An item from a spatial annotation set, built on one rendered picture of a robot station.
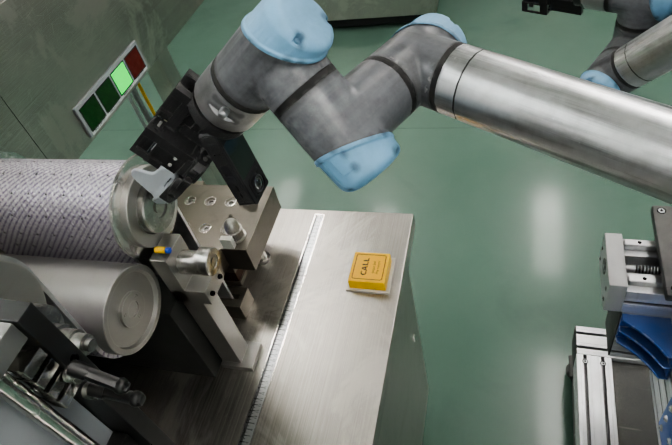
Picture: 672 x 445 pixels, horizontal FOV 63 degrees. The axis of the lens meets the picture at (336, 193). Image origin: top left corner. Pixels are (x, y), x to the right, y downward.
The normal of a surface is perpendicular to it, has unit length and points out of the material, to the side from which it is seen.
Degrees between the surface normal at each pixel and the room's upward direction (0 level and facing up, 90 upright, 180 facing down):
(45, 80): 90
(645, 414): 0
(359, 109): 43
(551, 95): 25
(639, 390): 0
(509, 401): 0
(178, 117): 90
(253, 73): 79
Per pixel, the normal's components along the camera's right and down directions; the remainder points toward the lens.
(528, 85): -0.40, -0.35
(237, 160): 0.91, -0.07
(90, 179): -0.24, -0.51
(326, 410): -0.19, -0.70
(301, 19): 0.61, -0.43
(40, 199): -0.29, -0.05
